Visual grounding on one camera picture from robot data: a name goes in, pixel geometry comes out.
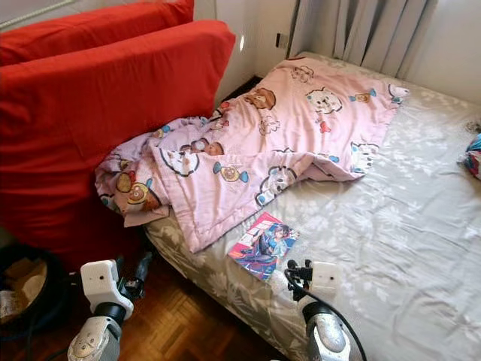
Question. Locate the anime cover comic book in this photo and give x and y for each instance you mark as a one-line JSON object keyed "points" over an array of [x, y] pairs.
{"points": [[263, 247]]}

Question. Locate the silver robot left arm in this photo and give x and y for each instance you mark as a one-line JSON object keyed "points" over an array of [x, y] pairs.
{"points": [[94, 342]]}

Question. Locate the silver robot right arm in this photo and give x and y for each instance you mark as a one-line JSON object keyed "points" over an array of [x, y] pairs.
{"points": [[327, 335]]}

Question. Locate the black waste bin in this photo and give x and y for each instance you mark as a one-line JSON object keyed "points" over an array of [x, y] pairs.
{"points": [[60, 293]]}

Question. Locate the bed with grey floral sheet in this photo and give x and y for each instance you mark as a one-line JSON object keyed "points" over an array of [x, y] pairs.
{"points": [[398, 226]]}

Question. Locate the pink cartoon print blanket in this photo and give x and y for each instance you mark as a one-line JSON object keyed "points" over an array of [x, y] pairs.
{"points": [[293, 128]]}

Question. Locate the large red cushion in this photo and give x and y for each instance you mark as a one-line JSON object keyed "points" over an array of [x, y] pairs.
{"points": [[105, 26], [90, 128]]}

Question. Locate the colourful patterned cloth item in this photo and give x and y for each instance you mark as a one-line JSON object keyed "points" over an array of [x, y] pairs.
{"points": [[475, 158]]}

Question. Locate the grey curtain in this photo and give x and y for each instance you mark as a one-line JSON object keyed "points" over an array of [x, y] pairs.
{"points": [[383, 30]]}

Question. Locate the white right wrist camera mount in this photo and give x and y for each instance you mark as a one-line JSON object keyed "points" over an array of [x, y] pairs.
{"points": [[325, 278]]}

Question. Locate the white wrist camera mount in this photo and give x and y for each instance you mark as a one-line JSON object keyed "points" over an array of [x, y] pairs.
{"points": [[325, 278], [99, 284]]}

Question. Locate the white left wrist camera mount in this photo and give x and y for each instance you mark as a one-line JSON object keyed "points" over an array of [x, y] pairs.
{"points": [[99, 284]]}

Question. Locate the wall socket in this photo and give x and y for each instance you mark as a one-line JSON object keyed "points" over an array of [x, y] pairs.
{"points": [[280, 40]]}

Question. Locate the white window frame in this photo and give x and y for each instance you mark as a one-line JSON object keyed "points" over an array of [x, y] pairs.
{"points": [[30, 9]]}

